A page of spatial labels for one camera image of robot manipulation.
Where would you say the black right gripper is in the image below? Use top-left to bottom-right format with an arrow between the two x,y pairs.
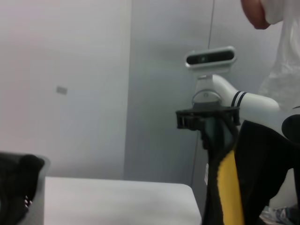
176,100 -> 241,150

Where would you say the yellow and grey towel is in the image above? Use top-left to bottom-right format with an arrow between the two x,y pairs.
201,116 -> 300,225

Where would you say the grey perforated storage basket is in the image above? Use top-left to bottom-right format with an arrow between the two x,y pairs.
0,151 -> 52,225

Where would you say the black towel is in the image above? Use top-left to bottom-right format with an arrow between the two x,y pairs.
0,152 -> 45,223

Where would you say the person's white t-shirt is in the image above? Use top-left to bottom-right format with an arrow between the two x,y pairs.
257,0 -> 300,111

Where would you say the person's patterned sneaker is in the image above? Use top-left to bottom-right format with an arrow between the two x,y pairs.
261,205 -> 297,225

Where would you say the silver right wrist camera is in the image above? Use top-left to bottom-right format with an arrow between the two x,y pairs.
184,46 -> 237,76

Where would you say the thin hanging grey cable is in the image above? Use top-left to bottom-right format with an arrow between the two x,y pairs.
208,0 -> 216,50

